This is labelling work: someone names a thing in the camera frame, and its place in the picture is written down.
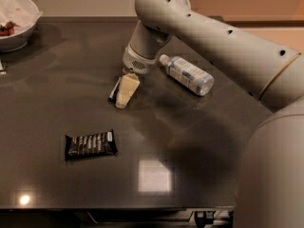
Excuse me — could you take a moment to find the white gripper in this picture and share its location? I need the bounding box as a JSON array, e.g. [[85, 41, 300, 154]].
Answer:
[[115, 45, 156, 109]]

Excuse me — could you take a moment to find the blue rxbar blueberry wrapper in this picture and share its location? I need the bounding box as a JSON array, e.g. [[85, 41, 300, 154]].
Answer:
[[108, 77, 122, 102]]

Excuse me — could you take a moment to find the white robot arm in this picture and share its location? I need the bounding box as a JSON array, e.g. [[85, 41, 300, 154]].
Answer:
[[123, 0, 304, 228]]

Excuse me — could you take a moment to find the black rxbar chocolate wrapper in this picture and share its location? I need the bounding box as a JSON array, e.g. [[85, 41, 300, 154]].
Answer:
[[65, 130, 118, 161]]

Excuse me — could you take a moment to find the clear plastic water bottle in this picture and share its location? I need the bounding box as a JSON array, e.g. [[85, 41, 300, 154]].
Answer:
[[159, 54, 214, 96]]

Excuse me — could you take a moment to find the white bowl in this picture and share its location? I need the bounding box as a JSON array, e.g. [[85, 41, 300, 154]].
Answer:
[[0, 0, 44, 53]]

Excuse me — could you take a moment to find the red fruit in bowl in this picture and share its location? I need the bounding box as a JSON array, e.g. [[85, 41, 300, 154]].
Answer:
[[0, 21, 17, 36]]

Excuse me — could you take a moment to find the white napkin in bowl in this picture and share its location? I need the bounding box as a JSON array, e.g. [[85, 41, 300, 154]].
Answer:
[[0, 0, 43, 28]]

